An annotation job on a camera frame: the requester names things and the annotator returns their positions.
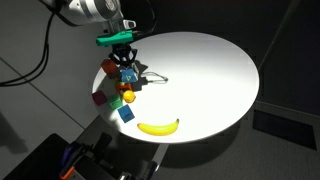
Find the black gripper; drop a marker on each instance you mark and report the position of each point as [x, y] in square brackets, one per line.
[123, 55]

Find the blue number four block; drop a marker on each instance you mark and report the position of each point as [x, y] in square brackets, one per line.
[128, 76]

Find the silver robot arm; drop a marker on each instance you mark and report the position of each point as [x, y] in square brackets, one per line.
[117, 31]

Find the orange number six block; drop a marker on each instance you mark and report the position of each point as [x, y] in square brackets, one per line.
[121, 86]

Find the orange-red cube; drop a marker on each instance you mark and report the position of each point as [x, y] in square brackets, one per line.
[110, 68]

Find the yellow ball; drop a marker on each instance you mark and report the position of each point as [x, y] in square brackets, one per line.
[129, 96]

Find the magenta cube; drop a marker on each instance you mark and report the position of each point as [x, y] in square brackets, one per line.
[99, 98]

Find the green cube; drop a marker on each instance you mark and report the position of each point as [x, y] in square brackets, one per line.
[115, 102]

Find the blue cube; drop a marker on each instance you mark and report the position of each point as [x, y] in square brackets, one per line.
[126, 113]

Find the yellow banana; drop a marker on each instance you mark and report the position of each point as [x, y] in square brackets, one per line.
[161, 130]

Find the round white table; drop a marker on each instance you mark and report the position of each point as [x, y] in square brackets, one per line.
[204, 81]

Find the white table leg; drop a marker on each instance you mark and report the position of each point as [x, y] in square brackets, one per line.
[159, 155]

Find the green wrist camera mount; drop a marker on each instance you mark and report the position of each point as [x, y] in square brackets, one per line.
[121, 37]

